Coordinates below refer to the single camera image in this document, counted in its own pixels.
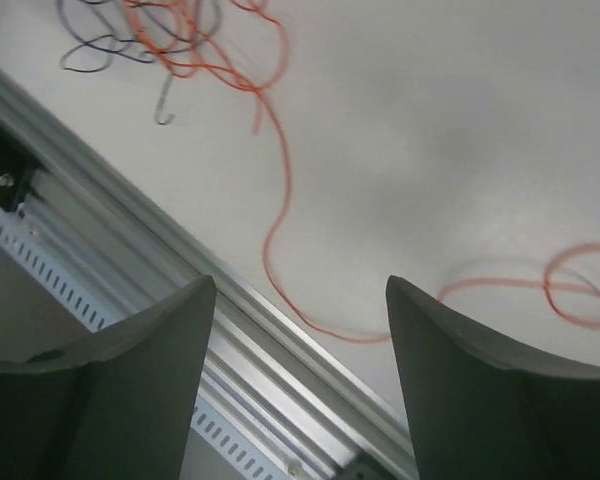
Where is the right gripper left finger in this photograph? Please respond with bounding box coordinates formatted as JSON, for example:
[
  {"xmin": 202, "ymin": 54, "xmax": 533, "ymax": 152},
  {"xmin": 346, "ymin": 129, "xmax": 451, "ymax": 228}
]
[{"xmin": 0, "ymin": 276, "xmax": 216, "ymax": 479}]

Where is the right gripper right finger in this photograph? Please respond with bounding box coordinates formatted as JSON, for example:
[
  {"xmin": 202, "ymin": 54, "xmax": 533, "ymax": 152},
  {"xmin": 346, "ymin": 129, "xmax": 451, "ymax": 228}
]
[{"xmin": 386, "ymin": 276, "xmax": 600, "ymax": 479}]

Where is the orange cable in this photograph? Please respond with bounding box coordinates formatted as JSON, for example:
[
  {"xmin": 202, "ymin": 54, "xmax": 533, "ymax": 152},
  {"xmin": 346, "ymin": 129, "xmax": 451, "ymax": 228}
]
[{"xmin": 124, "ymin": 0, "xmax": 600, "ymax": 344}]

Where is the black cable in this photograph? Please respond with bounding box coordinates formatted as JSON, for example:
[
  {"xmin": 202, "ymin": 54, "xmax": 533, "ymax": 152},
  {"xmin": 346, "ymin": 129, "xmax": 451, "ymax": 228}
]
[{"xmin": 87, "ymin": 0, "xmax": 226, "ymax": 126}]

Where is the purple cable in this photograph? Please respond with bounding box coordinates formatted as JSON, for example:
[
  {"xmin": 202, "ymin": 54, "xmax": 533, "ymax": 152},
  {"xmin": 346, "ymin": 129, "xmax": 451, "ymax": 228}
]
[{"xmin": 57, "ymin": 0, "xmax": 161, "ymax": 74}]

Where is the white slotted cable duct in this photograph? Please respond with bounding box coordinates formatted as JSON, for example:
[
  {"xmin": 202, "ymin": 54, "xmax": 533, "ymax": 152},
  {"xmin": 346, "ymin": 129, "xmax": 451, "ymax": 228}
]
[{"xmin": 0, "ymin": 208, "xmax": 286, "ymax": 479}]

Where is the aluminium mounting rail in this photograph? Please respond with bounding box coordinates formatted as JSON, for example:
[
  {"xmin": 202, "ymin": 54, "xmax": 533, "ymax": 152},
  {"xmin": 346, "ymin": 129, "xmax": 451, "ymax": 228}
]
[{"xmin": 0, "ymin": 71, "xmax": 417, "ymax": 479}]

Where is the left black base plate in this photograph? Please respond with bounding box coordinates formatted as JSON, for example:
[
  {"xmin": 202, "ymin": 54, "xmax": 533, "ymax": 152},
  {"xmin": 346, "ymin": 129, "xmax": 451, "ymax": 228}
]
[{"xmin": 0, "ymin": 125, "xmax": 43, "ymax": 212}]

